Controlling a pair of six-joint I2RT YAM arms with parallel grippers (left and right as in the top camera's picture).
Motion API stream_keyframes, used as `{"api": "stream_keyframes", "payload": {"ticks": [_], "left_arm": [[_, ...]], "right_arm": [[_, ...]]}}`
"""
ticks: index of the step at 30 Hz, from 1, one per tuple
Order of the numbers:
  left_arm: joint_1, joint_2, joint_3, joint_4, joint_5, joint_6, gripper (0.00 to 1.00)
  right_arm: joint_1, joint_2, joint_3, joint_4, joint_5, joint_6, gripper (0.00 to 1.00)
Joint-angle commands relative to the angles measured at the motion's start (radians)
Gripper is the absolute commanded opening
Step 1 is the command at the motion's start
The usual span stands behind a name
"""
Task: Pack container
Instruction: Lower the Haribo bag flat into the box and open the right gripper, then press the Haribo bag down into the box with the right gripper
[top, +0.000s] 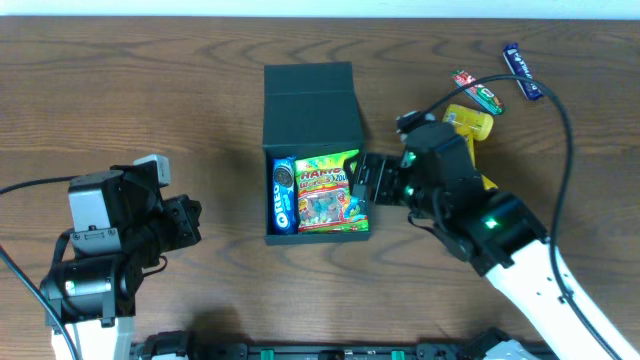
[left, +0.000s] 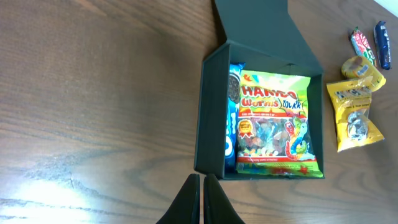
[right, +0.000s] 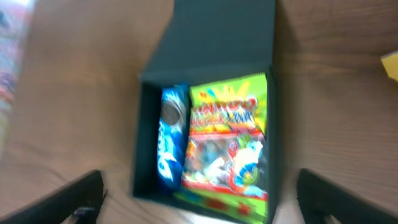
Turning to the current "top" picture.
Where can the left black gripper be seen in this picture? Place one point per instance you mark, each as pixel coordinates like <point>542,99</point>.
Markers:
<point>185,220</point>

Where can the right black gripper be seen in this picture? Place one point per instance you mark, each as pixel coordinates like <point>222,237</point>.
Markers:
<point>380,179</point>

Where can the green Haribo gummy bag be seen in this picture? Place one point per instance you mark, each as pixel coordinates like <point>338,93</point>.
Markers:
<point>324,195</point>

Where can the blue Oreo cookie pack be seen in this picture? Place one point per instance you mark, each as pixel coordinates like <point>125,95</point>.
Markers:
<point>284,196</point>

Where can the black gift box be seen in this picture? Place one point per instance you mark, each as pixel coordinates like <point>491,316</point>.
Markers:
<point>309,110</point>

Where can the yellow Hacks candy bag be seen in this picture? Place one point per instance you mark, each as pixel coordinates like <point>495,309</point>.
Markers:
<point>487,183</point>

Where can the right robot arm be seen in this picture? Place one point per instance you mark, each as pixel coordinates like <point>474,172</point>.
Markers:
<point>496,233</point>

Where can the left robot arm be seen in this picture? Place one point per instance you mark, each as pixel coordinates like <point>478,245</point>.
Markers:
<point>122,230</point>

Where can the red green snack bar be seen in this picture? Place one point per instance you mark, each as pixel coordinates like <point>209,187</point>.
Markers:
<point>479,93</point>

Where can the dark blue chocolate bar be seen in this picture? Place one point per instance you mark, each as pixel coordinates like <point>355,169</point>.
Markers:
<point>518,67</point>

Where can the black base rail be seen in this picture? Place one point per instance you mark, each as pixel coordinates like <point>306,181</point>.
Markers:
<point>493,344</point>

